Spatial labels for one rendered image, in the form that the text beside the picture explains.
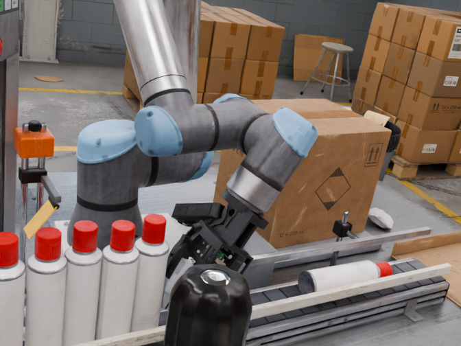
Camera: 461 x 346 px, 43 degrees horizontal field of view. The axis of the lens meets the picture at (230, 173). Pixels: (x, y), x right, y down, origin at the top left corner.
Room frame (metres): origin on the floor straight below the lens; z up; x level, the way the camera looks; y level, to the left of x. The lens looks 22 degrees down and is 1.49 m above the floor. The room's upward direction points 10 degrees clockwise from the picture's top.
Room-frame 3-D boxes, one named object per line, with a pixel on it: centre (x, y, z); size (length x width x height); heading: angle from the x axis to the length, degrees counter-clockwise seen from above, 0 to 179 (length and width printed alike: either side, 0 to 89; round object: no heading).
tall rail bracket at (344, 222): (1.09, -0.26, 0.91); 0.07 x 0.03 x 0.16; 34
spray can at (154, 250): (0.76, 0.10, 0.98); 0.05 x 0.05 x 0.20
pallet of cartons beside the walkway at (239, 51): (4.60, 0.41, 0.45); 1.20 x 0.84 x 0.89; 28
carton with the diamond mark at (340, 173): (1.33, -0.16, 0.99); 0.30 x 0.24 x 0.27; 126
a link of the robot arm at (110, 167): (1.03, 0.22, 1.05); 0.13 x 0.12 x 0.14; 128
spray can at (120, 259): (0.73, 0.13, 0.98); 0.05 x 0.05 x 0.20
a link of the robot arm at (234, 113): (0.92, 0.01, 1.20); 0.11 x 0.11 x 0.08; 38
